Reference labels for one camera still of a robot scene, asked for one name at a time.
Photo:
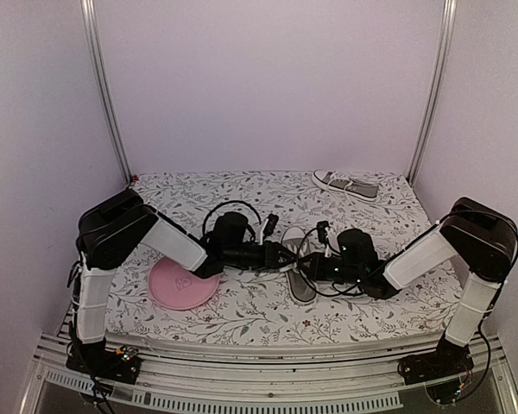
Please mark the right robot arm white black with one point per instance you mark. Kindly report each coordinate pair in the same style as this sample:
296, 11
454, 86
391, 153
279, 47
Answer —
486, 242

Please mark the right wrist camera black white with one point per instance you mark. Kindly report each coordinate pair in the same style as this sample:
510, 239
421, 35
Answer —
323, 230

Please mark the aluminium frame post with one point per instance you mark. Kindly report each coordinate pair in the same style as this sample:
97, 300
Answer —
90, 22
437, 80

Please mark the aluminium front rail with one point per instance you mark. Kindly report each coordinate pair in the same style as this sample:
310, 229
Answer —
179, 377

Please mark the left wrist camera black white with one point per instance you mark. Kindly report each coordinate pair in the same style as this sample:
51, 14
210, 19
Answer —
268, 228

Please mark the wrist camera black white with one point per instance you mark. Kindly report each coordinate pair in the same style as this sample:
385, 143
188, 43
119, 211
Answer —
268, 228
323, 230

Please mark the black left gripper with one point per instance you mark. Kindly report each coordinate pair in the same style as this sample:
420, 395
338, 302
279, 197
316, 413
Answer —
273, 252

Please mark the right aluminium frame post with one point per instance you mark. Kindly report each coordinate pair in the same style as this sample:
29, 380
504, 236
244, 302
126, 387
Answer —
437, 80

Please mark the left aluminium frame post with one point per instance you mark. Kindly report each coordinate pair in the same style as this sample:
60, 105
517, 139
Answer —
90, 22

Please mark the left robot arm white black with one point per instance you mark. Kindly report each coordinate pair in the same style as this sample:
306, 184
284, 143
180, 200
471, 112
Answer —
111, 231

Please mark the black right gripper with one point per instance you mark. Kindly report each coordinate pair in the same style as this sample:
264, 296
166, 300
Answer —
316, 271

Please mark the grey sneaker with red sole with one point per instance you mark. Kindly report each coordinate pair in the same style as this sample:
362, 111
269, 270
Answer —
300, 292

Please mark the floral patterned table mat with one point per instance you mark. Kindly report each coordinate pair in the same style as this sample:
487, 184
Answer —
256, 309

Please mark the pink plastic plate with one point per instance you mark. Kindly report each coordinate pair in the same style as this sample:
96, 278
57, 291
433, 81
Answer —
175, 288

